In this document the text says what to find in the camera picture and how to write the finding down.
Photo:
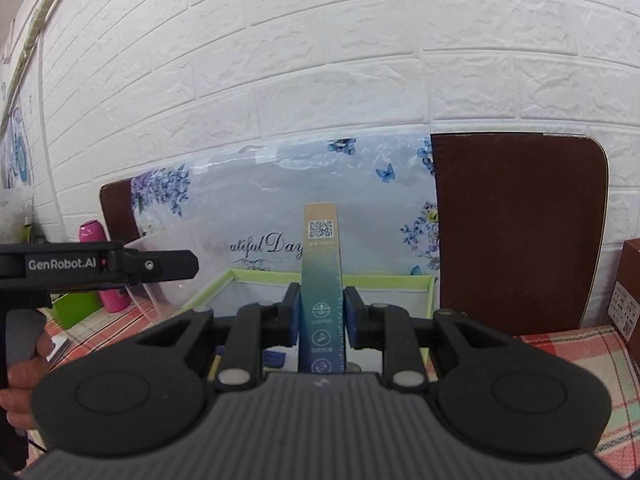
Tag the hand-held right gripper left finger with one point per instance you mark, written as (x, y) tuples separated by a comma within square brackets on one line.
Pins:
[(293, 315)]

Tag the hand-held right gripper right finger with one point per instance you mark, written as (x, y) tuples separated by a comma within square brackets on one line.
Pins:
[(351, 317)]

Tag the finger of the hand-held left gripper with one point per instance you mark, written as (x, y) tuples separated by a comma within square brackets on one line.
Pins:
[(170, 265)]

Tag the tall teal gradient box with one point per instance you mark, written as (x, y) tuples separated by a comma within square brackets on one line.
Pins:
[(322, 270)]

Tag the green storage box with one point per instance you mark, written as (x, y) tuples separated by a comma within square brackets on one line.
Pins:
[(395, 282)]

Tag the person's left hand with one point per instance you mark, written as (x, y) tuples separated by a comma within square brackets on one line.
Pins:
[(27, 375)]

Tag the blue packet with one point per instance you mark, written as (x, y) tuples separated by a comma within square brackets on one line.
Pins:
[(273, 358)]

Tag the small green container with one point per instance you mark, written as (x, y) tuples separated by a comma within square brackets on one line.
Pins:
[(75, 307)]

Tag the pink bottle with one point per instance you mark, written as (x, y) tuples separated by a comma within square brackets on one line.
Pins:
[(92, 232)]

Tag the floral plastic-wrapped mat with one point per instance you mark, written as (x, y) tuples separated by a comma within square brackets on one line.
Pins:
[(280, 190)]

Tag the brown wooden headboard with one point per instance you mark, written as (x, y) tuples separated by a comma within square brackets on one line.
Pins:
[(515, 235)]

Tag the red plaid cloth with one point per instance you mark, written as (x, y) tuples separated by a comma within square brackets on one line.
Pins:
[(600, 360)]

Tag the brown cardboard box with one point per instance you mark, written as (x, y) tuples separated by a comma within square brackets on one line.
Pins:
[(630, 270)]

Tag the blue wall sticker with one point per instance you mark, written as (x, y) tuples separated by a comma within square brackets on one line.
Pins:
[(20, 155)]

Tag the beige wall trim strip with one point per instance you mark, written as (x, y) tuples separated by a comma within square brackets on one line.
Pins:
[(35, 30)]

